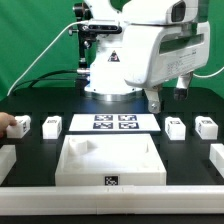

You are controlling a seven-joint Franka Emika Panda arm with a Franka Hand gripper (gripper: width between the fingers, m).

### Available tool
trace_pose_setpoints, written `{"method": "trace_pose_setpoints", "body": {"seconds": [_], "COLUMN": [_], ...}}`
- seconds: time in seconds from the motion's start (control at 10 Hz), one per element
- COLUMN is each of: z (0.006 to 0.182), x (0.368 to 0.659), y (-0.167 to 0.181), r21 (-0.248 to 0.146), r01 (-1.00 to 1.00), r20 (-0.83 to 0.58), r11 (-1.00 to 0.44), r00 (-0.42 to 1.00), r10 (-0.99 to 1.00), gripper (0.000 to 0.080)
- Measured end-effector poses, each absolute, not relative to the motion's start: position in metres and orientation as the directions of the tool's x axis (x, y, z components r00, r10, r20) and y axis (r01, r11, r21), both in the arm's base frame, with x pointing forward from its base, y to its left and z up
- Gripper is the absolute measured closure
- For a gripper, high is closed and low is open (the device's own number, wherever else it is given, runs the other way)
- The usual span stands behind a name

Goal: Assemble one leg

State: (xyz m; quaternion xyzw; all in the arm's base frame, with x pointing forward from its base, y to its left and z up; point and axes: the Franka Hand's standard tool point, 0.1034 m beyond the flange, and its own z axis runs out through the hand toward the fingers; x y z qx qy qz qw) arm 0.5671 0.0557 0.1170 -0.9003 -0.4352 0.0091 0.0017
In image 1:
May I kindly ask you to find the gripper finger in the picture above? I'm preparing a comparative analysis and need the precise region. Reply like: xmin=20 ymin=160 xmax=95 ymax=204
xmin=174 ymin=72 xmax=193 ymax=101
xmin=145 ymin=85 xmax=162 ymax=114

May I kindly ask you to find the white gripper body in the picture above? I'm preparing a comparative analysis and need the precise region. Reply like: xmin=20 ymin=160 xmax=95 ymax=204
xmin=122 ymin=0 xmax=210 ymax=89

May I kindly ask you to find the white square tabletop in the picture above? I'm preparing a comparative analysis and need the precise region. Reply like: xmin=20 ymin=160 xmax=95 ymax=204
xmin=55 ymin=134 xmax=167 ymax=186

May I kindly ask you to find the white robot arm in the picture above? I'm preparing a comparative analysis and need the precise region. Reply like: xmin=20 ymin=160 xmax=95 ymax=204
xmin=84 ymin=0 xmax=210 ymax=113

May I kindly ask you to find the human hand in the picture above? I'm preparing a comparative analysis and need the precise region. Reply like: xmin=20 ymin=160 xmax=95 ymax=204
xmin=0 ymin=112 xmax=17 ymax=138

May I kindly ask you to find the white marker plate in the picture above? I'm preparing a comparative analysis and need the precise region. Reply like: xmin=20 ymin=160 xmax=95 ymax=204
xmin=69 ymin=114 xmax=160 ymax=132

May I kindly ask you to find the white right block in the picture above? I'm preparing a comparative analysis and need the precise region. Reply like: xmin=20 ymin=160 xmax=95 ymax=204
xmin=209 ymin=143 xmax=224 ymax=178

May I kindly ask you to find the white block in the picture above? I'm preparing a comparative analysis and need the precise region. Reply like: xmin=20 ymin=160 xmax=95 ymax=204
xmin=209 ymin=143 xmax=224 ymax=178
xmin=0 ymin=145 xmax=16 ymax=185

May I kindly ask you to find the white left block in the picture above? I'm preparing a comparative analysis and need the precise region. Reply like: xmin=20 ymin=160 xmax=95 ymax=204
xmin=0 ymin=145 xmax=16 ymax=185

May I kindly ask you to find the white cable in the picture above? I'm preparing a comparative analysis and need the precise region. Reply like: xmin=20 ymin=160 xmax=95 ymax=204
xmin=6 ymin=20 xmax=89 ymax=97

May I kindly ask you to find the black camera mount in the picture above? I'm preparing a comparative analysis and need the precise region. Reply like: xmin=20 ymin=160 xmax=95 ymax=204
xmin=69 ymin=2 xmax=93 ymax=77

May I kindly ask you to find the white front rail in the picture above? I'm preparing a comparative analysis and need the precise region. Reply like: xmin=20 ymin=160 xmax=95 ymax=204
xmin=0 ymin=185 xmax=224 ymax=216

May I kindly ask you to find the black cable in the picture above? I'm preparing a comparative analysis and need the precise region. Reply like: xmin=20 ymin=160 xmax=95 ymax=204
xmin=11 ymin=69 xmax=81 ymax=94

